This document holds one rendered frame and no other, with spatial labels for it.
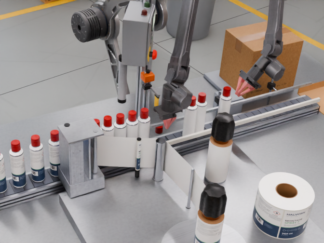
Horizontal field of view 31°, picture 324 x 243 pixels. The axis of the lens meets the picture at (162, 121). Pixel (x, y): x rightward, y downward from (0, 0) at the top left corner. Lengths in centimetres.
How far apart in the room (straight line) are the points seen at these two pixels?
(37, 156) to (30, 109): 203
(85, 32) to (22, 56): 163
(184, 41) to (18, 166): 77
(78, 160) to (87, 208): 19
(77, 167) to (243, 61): 108
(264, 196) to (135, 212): 48
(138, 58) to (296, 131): 93
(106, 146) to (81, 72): 243
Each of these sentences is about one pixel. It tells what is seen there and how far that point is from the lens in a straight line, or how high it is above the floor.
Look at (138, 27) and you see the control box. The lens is 215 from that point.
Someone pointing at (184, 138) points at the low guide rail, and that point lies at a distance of 250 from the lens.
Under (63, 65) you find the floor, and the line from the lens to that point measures 475.
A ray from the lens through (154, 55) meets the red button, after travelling 222.
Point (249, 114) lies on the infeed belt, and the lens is 276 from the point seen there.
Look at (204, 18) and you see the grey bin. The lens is 511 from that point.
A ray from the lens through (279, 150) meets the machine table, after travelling 265.
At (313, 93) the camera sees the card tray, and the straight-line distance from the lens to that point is 310.
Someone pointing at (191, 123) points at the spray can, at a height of 97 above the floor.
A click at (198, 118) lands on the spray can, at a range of 251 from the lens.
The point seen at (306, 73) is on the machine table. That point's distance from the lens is 327.
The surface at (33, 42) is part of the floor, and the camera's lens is 508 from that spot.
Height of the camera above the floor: 243
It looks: 36 degrees down
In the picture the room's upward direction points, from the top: 5 degrees clockwise
